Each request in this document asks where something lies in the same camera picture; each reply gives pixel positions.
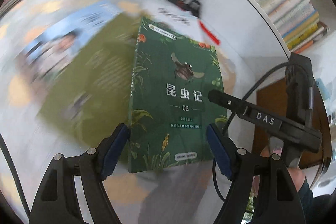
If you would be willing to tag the row of shelf books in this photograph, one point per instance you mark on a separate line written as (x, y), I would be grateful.
(297, 21)

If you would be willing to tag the grey ginkgo pattern table mat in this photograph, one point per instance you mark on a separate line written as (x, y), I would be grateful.
(176, 195)

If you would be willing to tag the dark green insect book 02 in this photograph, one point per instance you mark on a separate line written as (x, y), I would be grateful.
(169, 107)

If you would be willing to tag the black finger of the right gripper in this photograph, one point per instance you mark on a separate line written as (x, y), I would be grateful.
(236, 106)

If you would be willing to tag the olive green book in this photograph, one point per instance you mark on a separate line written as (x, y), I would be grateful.
(91, 96)

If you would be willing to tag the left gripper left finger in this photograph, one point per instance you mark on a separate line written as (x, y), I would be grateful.
(56, 199)

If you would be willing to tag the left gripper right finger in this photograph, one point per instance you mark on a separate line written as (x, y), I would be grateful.
(277, 200)

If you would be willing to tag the white bookshelf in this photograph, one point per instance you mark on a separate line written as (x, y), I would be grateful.
(243, 26)

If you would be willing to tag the light blue portrait book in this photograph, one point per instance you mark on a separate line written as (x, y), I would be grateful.
(50, 52)

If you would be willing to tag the red tassel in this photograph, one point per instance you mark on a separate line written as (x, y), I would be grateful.
(210, 37)

